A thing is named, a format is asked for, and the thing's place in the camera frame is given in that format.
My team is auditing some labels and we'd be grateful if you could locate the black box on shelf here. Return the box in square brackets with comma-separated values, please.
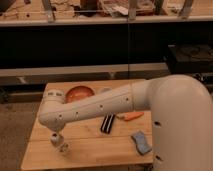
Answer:
[165, 44, 213, 74]

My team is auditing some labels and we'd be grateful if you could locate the orange wooden bowl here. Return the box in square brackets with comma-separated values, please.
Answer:
[66, 86, 94, 103]

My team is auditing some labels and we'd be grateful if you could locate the orange toy carrot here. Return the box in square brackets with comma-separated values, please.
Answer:
[117, 112, 144, 121]

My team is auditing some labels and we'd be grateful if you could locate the wooden table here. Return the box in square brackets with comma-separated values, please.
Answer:
[20, 78, 158, 171]

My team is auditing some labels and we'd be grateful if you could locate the black hanging cable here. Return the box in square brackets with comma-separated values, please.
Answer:
[126, 18, 131, 80]

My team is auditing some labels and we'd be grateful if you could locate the translucent plastic cup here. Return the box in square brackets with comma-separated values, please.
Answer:
[99, 88, 111, 94]

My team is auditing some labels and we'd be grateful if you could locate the long metal shelf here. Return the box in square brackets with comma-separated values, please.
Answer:
[0, 63, 170, 86]

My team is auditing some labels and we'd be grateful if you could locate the blue sponge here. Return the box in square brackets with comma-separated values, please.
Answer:
[131, 131, 152, 155]

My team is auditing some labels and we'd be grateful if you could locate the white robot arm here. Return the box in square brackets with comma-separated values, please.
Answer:
[38, 75, 213, 171]

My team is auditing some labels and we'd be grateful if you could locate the black white striped block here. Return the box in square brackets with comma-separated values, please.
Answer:
[100, 115, 115, 134]

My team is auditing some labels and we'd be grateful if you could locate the clear plastic bottle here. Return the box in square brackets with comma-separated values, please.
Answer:
[50, 133, 69, 154]

